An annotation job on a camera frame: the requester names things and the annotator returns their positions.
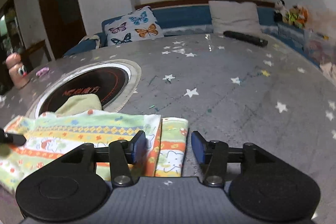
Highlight colourful patterned hooded child jacket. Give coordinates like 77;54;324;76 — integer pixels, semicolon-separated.
1;102;189;193

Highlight pink cartoon thermos bottle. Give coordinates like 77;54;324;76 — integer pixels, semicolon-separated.
6;52;30;89

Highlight round black induction cooker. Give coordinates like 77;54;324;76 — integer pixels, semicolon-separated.
26;59;142;118

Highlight small pink purple toy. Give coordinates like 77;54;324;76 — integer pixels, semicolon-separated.
35;67;50;77

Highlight wooden side table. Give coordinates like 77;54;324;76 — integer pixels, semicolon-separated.
21;40;52;72

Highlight wooden display shelf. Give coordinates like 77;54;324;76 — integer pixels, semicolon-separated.
1;0;26;94

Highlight beige knitted blanket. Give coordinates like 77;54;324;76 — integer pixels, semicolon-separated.
78;34;101;51

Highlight black remote control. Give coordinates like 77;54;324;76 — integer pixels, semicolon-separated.
223;31;268;47

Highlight butterfly print cushion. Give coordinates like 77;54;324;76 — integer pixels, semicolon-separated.
104;6;164;46

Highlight blue sofa bench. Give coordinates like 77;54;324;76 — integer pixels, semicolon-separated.
64;5;327;66

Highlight beige plain cushion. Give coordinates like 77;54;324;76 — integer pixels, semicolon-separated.
209;1;261;34

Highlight dark wooden door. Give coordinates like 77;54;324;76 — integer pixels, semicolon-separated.
38;0;87;59

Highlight black white plush toy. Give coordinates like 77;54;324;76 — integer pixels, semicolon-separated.
273;0;287;22

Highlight orange yellow plush toys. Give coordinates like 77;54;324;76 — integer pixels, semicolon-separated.
283;5;308;29

